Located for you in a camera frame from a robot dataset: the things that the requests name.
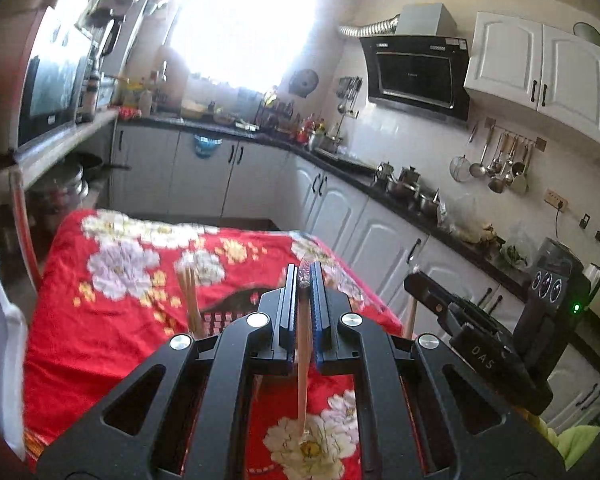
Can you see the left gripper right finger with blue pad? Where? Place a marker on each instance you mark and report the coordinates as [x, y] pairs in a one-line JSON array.
[[422, 412]]

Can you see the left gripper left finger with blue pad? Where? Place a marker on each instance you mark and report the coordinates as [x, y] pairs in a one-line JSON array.
[[184, 412]]

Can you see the yellow green sleeve forearm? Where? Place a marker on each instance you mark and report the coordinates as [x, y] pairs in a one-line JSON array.
[[571, 443]]

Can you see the wrapped chopsticks pair right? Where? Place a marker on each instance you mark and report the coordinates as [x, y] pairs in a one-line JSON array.
[[411, 311]]

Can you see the dark plastic utensil basket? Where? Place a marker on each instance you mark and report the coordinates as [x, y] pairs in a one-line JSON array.
[[224, 312]]

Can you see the red floral tablecloth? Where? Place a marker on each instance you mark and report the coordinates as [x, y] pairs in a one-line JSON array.
[[110, 297]]

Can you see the white plastic storage drawers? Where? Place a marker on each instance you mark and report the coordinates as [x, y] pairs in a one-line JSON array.
[[13, 338]]

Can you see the hanging ladles rack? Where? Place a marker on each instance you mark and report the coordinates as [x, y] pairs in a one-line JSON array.
[[505, 159]]

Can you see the black range hood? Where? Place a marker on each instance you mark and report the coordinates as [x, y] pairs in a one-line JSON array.
[[419, 74]]

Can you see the blue bag on cabinet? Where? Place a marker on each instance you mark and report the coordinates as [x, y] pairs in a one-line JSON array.
[[204, 146]]

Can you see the microwave oven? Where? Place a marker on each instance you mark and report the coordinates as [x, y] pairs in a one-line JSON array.
[[43, 57]]

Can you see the black blender on shelf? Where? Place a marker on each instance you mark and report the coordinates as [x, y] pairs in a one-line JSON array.
[[110, 24]]

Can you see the white upper wall cabinet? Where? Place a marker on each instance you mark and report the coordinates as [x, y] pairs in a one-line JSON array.
[[537, 71]]

